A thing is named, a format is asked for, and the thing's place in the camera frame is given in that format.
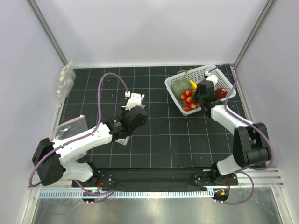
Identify red lychee cluster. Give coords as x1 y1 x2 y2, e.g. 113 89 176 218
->
180 89 200 112

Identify clear dotted zip bag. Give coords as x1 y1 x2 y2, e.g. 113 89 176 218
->
115 136 130 146

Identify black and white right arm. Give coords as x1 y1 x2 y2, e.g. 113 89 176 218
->
193 80 273 185

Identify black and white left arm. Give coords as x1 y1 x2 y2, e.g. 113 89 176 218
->
29 105 148 187

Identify clear bag of snacks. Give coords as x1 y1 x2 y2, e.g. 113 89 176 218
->
56 61 76 107

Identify dark red fruit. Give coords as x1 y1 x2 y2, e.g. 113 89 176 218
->
214 88 228 100

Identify yellow banana bunch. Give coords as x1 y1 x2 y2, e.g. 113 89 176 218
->
189 79 197 92

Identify white plastic basket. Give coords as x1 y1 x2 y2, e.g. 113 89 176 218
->
164 64 236 116

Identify green netted melon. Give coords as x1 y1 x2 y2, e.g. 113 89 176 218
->
171 78 192 98

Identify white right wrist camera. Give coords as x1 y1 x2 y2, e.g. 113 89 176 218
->
204 71 218 87

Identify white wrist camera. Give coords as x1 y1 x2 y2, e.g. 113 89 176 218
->
204 71 218 87
122 91 145 111

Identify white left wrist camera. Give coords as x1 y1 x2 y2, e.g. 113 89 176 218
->
122 91 145 111

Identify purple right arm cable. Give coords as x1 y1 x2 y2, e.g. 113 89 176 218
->
206 64 276 206

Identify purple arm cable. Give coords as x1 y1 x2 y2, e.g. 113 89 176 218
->
28 72 130 187
206 64 276 206

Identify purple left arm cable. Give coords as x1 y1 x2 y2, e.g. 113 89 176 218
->
28 72 130 187

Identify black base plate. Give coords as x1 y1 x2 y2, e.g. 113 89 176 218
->
80 167 238 192

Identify white slotted cable duct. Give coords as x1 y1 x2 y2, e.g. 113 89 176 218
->
38 189 214 199

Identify aluminium corner post right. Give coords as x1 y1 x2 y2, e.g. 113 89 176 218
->
234 0 277 67

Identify aluminium corner post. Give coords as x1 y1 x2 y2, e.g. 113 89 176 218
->
234 0 277 67
26 0 68 65

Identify aluminium corner post left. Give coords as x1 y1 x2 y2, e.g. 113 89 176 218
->
26 0 68 65

